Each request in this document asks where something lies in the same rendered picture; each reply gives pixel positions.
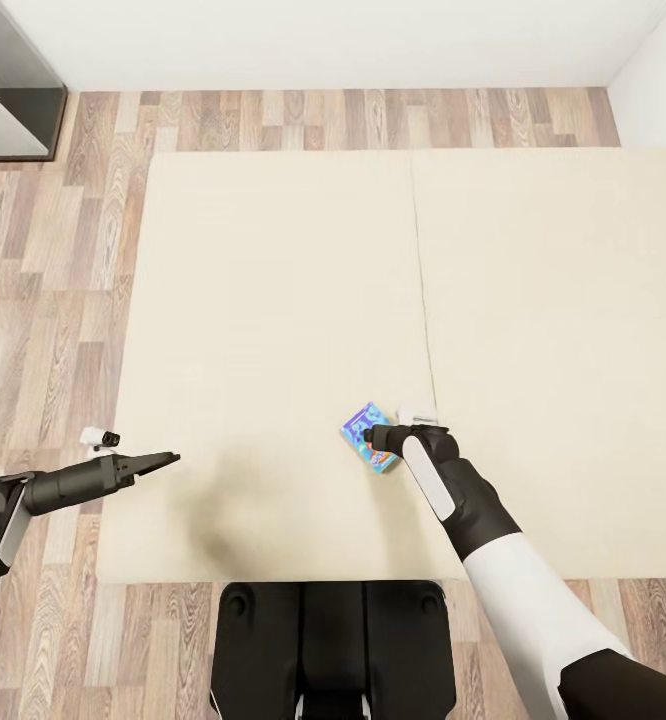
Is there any board game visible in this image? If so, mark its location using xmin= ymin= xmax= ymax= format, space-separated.
xmin=340 ymin=401 xmax=397 ymax=473

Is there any robot trunk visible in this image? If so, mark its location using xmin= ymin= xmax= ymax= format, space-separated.
xmin=295 ymin=693 xmax=371 ymax=720

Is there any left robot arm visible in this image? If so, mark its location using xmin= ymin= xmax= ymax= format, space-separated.
xmin=0 ymin=427 xmax=181 ymax=577

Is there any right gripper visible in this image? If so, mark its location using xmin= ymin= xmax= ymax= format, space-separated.
xmin=363 ymin=424 xmax=409 ymax=456

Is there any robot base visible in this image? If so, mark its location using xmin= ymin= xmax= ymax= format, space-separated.
xmin=209 ymin=579 xmax=457 ymax=720

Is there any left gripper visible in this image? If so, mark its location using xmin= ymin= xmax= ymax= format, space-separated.
xmin=57 ymin=451 xmax=181 ymax=507

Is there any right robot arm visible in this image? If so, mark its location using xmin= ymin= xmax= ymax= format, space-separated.
xmin=363 ymin=403 xmax=666 ymax=720

